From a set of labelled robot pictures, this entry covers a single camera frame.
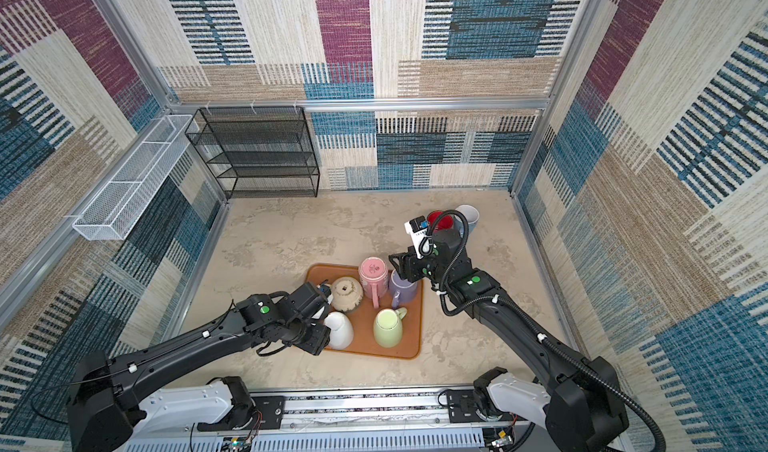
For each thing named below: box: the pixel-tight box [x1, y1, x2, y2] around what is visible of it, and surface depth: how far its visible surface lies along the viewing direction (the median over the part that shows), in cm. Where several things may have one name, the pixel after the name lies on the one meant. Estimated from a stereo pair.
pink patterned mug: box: [358, 256, 388, 309], surface depth 87 cm
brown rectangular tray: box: [306, 264, 424, 359], surface depth 87 cm
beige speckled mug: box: [331, 276, 363, 313], surface depth 87 cm
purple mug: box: [389, 268, 418, 309], surface depth 88 cm
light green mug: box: [373, 306, 408, 349], surface depth 81 cm
